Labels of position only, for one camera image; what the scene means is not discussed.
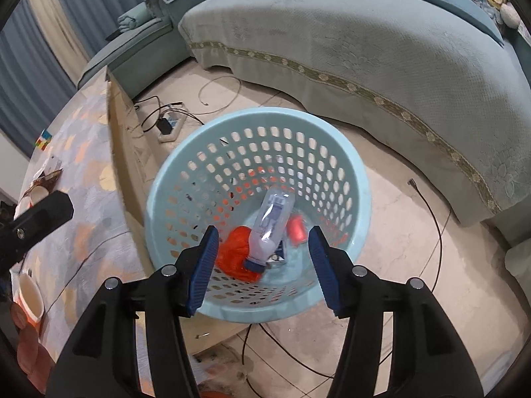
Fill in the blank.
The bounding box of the folded teal blanket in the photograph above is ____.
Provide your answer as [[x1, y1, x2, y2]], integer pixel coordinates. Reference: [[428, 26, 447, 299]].
[[118, 2, 156, 32]]

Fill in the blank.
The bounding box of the light blue perforated plastic basket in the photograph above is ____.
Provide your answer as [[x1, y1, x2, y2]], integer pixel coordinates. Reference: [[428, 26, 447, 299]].
[[145, 107, 372, 324]]

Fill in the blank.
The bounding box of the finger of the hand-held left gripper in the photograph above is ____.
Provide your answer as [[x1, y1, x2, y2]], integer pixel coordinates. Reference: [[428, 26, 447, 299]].
[[0, 192, 74, 268]]

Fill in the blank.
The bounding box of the blue white wrapper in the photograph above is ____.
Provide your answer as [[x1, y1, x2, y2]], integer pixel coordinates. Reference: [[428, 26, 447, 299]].
[[265, 240, 290, 268]]

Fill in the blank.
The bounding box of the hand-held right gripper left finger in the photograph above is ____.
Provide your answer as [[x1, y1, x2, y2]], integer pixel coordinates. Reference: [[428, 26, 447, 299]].
[[46, 225, 220, 398]]

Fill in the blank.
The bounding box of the black cable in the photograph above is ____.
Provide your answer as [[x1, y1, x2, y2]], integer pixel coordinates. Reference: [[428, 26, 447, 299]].
[[409, 178, 454, 295], [133, 95, 205, 133], [241, 322, 335, 382]]

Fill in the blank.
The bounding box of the white power strip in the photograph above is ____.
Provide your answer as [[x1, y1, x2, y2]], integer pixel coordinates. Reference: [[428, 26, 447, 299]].
[[159, 110, 187, 144]]

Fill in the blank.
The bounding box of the teal sofa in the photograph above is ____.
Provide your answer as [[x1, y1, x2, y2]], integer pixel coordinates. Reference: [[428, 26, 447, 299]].
[[77, 0, 531, 245]]

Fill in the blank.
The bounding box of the beige curtain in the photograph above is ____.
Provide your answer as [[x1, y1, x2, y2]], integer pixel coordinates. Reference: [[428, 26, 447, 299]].
[[25, 0, 93, 88]]

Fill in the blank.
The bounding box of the fish scale patterned table mat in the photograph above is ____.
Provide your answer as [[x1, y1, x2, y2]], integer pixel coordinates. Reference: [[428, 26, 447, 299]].
[[17, 70, 200, 398]]

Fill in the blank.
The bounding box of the teal sofa cover floral trim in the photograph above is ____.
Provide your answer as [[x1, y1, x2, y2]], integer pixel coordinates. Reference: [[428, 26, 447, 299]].
[[178, 0, 519, 225]]

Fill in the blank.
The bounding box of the clear plastic bottle blue cap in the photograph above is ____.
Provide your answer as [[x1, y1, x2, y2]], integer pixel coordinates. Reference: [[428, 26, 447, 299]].
[[245, 188, 296, 274]]

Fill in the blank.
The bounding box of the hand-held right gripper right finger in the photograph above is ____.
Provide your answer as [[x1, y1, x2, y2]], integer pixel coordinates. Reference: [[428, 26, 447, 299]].
[[308, 225, 485, 398]]

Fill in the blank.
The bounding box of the thin grey cable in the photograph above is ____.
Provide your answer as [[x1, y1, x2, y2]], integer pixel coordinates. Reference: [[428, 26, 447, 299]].
[[198, 77, 242, 115]]

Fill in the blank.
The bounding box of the orange plastic bag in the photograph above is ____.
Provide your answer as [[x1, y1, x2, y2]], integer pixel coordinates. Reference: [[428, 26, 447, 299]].
[[216, 226, 266, 283]]

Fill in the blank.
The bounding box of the orange white paper cup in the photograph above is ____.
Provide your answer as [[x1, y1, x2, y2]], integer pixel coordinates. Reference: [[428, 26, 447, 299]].
[[12, 271, 45, 328]]

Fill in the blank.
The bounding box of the orange can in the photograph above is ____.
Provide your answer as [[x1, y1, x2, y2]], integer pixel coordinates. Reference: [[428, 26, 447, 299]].
[[288, 214, 310, 246]]

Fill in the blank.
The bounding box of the brown white paper cup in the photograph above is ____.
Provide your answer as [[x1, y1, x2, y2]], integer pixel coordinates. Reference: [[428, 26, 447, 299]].
[[19, 174, 59, 210]]

